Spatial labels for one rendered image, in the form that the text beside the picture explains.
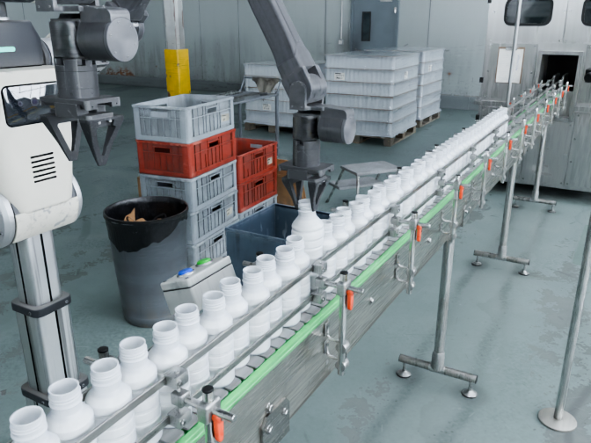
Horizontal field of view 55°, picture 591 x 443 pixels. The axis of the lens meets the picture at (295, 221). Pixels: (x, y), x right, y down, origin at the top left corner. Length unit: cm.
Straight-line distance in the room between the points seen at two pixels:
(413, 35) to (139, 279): 941
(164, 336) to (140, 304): 234
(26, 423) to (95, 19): 51
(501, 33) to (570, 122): 101
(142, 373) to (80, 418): 11
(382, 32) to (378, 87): 426
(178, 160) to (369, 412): 193
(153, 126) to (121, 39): 286
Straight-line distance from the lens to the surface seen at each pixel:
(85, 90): 88
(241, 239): 187
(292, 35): 116
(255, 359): 109
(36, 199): 140
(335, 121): 112
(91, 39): 83
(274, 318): 112
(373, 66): 779
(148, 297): 317
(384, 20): 1193
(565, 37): 569
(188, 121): 354
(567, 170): 582
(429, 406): 268
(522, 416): 274
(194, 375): 95
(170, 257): 309
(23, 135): 136
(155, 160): 374
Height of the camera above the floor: 159
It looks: 19 degrees down
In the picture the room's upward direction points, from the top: straight up
